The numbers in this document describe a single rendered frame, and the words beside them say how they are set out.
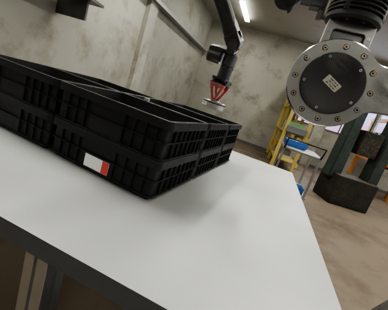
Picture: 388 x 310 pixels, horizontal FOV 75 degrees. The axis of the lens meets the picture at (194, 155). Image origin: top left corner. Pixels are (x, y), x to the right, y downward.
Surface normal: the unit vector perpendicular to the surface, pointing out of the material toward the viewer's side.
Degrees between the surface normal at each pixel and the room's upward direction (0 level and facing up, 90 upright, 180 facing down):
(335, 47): 90
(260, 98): 90
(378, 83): 90
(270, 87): 90
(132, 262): 0
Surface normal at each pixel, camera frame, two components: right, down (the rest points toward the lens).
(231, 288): 0.30, -0.93
